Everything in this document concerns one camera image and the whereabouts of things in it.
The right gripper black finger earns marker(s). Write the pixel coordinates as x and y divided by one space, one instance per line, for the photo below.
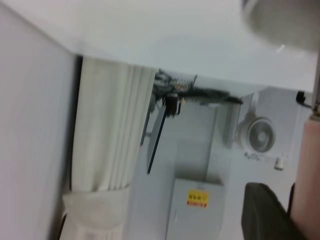
262 217

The grey electrical cabinet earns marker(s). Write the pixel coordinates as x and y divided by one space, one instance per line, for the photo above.
195 220

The yellow warning sticker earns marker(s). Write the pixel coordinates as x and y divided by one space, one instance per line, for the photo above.
197 198

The white round fan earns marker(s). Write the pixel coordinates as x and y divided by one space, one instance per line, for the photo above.
261 136

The white perforated appliance box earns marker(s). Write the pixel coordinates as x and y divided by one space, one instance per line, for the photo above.
282 112

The white fabric curtain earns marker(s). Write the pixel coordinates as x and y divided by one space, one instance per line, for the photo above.
107 125

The small white wall fitting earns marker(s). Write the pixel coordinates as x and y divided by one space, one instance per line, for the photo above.
280 163

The small black wall fitting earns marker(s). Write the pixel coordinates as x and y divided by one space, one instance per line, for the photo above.
301 96

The black camera rig arm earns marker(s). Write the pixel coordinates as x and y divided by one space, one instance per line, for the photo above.
172 97

